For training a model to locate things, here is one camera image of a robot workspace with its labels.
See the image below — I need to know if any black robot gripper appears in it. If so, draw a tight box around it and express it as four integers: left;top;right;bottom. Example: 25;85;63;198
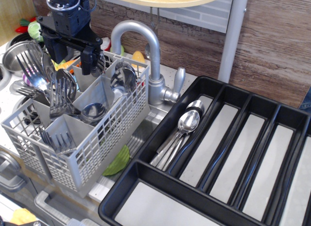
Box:
36;0;106;75

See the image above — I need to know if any small steel spoon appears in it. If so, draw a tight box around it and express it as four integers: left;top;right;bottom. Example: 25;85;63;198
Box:
90;66;103;78

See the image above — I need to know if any large steel spoon in basket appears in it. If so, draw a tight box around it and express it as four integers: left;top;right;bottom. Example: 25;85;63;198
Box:
110;67;136;101

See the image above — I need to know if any steel spoon bowl in basket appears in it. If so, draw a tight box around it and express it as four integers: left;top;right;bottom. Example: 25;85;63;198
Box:
80;103;106;124

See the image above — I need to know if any grey plastic cutlery basket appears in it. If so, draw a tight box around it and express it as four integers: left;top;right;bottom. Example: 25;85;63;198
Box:
2;52;150;197

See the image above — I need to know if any black cutlery tray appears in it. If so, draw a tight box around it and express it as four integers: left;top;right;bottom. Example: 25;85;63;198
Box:
98;76;311;226

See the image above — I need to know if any orange toy carrot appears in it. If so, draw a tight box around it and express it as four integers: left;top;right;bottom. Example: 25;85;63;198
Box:
55;59;81;70

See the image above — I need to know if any steel fork middle compartment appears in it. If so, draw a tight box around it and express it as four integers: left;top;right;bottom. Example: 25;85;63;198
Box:
50;77;76;119

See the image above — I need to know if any steel fork compartment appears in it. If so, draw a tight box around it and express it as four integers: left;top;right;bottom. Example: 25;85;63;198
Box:
50;77;76;119
39;128;76;155

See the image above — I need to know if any yellow toy lemon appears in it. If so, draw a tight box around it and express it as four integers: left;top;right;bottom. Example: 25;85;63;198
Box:
132;51;145;63

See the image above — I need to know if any steel fork tall left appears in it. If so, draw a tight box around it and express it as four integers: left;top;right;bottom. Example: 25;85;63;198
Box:
16;52;48;91

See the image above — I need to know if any green toy cabbage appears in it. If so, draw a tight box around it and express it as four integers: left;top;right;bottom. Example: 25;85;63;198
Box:
28;21;44;42

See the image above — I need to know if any silver toy faucet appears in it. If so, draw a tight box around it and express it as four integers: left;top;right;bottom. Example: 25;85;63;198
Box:
111;20;186;105

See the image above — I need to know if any red toy pepper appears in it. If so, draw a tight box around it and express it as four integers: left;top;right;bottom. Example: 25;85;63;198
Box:
15;17;36;34

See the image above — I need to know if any steel cooking pot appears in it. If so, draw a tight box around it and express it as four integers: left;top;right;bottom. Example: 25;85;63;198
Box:
2;40;44;77

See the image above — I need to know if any steel fork front compartment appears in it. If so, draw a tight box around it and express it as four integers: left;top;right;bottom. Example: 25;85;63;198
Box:
39;128;76;155

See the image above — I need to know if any green toy leaf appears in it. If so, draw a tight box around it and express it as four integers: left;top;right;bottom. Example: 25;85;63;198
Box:
102;145;130;176

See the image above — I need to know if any white metal post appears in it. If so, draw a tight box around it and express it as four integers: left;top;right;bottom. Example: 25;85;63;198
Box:
218;0;248;83

